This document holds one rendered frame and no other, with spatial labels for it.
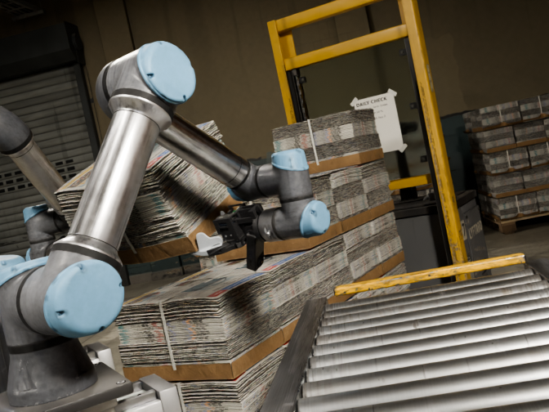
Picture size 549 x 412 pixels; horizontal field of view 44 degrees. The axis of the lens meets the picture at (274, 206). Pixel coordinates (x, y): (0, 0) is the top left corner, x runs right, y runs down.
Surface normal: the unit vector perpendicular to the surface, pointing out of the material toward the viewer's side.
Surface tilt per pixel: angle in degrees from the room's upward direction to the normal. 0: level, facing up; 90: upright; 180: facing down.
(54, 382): 72
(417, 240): 90
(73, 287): 96
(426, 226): 90
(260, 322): 91
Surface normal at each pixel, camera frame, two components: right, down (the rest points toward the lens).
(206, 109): -0.14, 0.08
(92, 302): 0.66, 0.01
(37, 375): 0.00, -0.25
